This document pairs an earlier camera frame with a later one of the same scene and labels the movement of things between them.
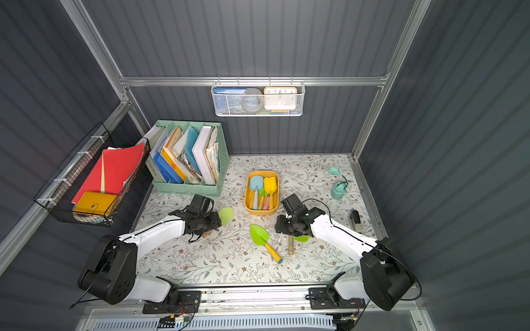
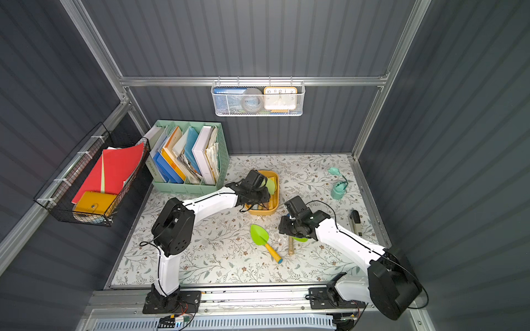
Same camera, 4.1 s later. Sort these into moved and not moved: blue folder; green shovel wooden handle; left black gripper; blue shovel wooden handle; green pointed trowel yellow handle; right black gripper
Moved: left black gripper; green shovel wooden handle
Not moved: right black gripper; blue shovel wooden handle; blue folder; green pointed trowel yellow handle
